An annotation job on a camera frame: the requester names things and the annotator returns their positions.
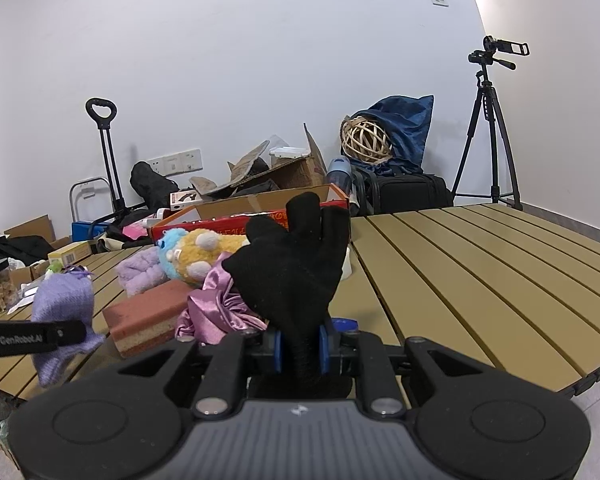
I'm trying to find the black knit glove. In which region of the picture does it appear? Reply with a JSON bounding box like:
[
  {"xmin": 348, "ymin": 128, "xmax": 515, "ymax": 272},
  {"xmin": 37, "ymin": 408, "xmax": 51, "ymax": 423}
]
[{"xmin": 222, "ymin": 192, "xmax": 350, "ymax": 375}]

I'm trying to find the pink satin cloth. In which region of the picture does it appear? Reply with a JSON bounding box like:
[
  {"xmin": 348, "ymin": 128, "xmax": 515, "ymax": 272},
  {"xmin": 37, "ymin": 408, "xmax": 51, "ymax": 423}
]
[{"xmin": 174, "ymin": 252, "xmax": 266, "ymax": 344}]

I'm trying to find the purple knit pouch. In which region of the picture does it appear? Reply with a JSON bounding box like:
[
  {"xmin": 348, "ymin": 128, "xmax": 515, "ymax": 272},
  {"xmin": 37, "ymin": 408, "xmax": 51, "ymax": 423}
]
[{"xmin": 31, "ymin": 266, "xmax": 105, "ymax": 388}]

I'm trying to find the pink sponge block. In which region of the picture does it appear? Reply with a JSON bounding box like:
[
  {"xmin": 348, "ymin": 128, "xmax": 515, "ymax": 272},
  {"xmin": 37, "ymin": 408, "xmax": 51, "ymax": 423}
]
[{"xmin": 104, "ymin": 280, "xmax": 195, "ymax": 359}]

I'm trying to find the lavender fluffy headband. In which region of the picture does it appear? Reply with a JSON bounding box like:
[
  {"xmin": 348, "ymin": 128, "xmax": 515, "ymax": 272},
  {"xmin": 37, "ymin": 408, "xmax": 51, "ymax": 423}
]
[{"xmin": 114, "ymin": 246, "xmax": 168, "ymax": 297}]

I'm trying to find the blue tissue pack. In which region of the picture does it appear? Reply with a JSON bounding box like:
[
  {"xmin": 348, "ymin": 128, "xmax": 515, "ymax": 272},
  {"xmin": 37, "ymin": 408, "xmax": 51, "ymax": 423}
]
[{"xmin": 332, "ymin": 318, "xmax": 360, "ymax": 333}]

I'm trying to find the white paper packet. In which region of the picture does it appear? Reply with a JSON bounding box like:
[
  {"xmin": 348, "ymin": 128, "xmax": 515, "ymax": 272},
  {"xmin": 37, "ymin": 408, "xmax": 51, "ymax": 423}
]
[{"xmin": 9, "ymin": 283, "xmax": 38, "ymax": 311}]

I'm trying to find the white foam cylinder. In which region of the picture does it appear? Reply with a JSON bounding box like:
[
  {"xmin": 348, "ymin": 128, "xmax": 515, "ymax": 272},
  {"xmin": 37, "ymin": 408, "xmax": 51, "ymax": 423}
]
[{"xmin": 340, "ymin": 247, "xmax": 352, "ymax": 281}]

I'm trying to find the cardboard box with clothes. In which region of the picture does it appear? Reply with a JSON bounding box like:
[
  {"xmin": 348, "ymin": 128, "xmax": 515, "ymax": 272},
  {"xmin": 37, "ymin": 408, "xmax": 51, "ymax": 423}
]
[{"xmin": 0, "ymin": 214, "xmax": 71, "ymax": 286}]

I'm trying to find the small yellow box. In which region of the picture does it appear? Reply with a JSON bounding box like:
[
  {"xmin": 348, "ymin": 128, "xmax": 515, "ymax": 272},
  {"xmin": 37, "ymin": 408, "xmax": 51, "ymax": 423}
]
[{"xmin": 48, "ymin": 240, "xmax": 92, "ymax": 268}]

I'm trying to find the yellow blue plush toy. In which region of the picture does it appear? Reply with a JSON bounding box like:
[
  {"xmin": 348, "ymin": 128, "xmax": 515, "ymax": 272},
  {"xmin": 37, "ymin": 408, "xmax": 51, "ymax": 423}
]
[{"xmin": 156, "ymin": 228, "xmax": 249, "ymax": 286}]

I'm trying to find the red fruit cardboard box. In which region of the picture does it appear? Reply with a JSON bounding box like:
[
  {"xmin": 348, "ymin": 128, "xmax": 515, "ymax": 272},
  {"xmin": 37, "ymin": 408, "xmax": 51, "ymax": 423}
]
[{"xmin": 148, "ymin": 184, "xmax": 349, "ymax": 242}]

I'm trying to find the black suitcase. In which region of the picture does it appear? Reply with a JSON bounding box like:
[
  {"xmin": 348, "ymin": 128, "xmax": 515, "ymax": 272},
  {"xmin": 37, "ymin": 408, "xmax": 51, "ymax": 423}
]
[{"xmin": 352, "ymin": 167, "xmax": 453, "ymax": 216}]

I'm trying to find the open brown cardboard box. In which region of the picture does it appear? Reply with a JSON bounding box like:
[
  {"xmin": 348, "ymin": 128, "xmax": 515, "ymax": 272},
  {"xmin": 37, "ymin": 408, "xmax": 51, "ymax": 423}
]
[{"xmin": 189, "ymin": 125, "xmax": 327, "ymax": 200}]

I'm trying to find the blue water bottle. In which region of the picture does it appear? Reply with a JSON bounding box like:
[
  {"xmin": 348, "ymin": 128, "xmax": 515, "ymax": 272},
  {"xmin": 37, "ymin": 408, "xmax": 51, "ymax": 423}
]
[{"xmin": 326, "ymin": 156, "xmax": 356, "ymax": 200}]

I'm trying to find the black bag on floor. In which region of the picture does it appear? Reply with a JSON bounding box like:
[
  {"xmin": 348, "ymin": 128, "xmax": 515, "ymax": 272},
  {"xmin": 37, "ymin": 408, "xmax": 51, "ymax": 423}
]
[{"xmin": 130, "ymin": 162, "xmax": 180, "ymax": 211}]

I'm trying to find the woven rattan ball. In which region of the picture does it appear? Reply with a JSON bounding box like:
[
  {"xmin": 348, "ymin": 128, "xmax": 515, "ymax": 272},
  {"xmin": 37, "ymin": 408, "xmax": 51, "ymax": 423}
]
[{"xmin": 340, "ymin": 116, "xmax": 392, "ymax": 166}]

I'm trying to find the folding camp table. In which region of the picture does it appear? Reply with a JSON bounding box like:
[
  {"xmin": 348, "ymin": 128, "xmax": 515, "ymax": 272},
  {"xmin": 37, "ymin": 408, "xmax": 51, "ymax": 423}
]
[{"xmin": 0, "ymin": 201, "xmax": 600, "ymax": 403}]

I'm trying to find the blue velvet bag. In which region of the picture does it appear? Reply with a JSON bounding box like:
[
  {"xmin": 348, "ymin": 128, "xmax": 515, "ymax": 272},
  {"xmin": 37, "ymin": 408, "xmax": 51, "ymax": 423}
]
[{"xmin": 350, "ymin": 96, "xmax": 434, "ymax": 176}]

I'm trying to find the black trolley handle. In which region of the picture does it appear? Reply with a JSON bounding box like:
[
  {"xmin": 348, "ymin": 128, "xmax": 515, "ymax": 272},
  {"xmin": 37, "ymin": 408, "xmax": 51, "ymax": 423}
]
[{"xmin": 85, "ymin": 98, "xmax": 125, "ymax": 212}]

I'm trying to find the white wall outlet strip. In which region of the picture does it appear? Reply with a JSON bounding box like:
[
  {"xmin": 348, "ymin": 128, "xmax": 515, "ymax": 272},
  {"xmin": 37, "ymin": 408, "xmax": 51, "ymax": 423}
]
[{"xmin": 147, "ymin": 148, "xmax": 204, "ymax": 177}]

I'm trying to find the black camera tripod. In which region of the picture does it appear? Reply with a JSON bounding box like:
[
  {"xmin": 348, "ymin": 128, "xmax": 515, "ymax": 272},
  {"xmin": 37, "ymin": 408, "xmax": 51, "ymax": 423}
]
[{"xmin": 450, "ymin": 62, "xmax": 525, "ymax": 212}]

